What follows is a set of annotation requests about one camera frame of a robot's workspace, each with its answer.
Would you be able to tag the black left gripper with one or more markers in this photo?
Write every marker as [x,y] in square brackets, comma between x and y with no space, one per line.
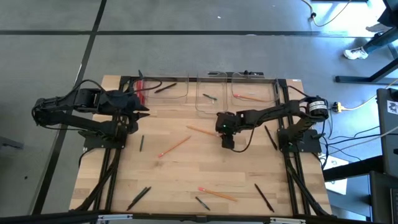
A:
[119,104]

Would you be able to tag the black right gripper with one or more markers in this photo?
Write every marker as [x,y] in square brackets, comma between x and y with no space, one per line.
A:
[228,123]

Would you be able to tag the orange pencil pink eraser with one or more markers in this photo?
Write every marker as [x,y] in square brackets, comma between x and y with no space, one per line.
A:
[248,97]
[217,194]
[202,130]
[174,146]

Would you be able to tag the black marker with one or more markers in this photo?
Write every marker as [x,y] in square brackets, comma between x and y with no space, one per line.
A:
[141,143]

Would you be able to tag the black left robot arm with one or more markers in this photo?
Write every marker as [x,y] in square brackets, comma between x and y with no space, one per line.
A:
[77,123]

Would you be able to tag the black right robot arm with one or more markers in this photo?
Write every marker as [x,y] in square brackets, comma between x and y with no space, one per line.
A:
[280,110]

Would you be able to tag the red stapler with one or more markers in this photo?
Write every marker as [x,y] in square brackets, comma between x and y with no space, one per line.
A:
[140,91]

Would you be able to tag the clear plastic bin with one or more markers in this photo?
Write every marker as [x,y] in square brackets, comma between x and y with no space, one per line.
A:
[180,96]
[211,107]
[258,90]

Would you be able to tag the black crossbar silver brackets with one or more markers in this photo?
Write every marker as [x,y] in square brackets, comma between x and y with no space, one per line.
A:
[199,218]

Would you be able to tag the yellow power strip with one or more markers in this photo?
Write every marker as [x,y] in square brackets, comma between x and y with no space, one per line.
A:
[337,107]

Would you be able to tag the white paper sheet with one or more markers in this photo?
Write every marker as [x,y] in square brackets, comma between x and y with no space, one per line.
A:
[337,183]

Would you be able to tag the grey floor object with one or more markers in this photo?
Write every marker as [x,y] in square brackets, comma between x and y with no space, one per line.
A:
[9,143]

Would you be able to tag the black desk leg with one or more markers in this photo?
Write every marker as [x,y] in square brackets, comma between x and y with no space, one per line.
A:
[357,79]

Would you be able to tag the person's white shoe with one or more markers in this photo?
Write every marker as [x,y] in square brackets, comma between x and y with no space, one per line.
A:
[354,53]
[376,28]

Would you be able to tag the grey equipment case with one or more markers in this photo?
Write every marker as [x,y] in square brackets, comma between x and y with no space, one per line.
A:
[388,140]

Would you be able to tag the black side table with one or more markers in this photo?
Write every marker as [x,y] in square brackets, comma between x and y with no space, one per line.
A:
[382,199]

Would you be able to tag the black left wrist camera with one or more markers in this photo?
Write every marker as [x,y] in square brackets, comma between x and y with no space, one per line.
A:
[133,127]

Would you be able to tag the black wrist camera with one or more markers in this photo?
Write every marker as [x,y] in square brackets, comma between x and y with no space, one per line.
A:
[133,127]
[228,142]

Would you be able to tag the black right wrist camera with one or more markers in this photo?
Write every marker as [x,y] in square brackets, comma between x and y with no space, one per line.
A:
[228,142]

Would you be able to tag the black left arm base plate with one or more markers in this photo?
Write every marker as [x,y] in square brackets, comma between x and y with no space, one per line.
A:
[105,143]

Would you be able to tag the black metal table frame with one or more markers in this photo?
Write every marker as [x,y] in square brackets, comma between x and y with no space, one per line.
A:
[283,88]

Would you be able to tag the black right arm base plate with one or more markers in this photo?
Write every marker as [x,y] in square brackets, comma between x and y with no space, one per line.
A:
[308,147]

